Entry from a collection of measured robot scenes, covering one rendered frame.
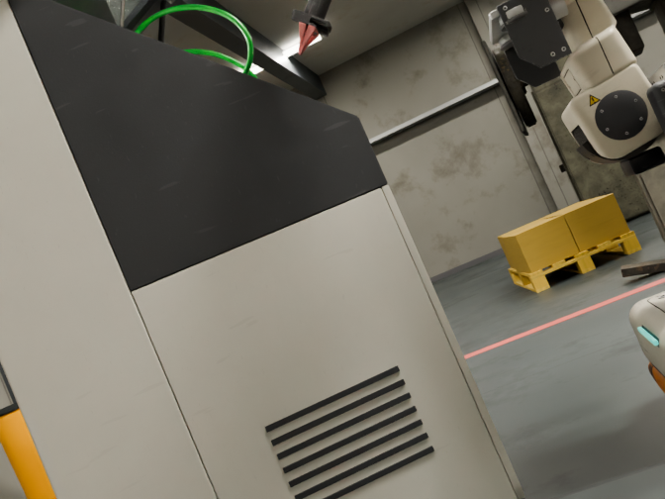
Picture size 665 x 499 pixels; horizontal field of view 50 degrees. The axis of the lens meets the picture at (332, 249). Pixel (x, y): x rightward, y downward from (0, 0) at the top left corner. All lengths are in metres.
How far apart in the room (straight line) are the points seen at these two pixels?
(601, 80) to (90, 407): 1.24
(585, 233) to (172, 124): 4.03
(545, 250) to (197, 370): 3.93
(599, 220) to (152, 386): 4.15
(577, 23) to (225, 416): 1.12
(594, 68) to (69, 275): 1.16
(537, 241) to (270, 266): 3.81
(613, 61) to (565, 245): 3.61
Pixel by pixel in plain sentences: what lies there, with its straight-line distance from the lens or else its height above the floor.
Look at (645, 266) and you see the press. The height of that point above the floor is 0.06.
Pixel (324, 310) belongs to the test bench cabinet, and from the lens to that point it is 1.48.
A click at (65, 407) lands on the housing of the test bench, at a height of 0.63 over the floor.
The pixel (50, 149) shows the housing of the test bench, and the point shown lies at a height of 1.12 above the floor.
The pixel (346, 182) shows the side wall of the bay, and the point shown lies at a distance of 1.51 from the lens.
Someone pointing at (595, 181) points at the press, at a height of 0.50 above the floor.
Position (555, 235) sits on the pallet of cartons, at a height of 0.32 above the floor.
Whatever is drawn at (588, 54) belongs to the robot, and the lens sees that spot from 1.64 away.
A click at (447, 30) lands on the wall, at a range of 11.28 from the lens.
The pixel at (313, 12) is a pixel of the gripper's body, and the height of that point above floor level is 1.31.
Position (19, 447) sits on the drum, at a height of 0.51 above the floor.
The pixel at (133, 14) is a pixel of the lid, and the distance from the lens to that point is 2.29.
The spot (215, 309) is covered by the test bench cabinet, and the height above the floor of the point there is 0.69.
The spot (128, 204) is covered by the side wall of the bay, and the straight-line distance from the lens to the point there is 1.51.
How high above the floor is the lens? 0.65
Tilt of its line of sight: 2 degrees up
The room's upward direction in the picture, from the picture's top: 24 degrees counter-clockwise
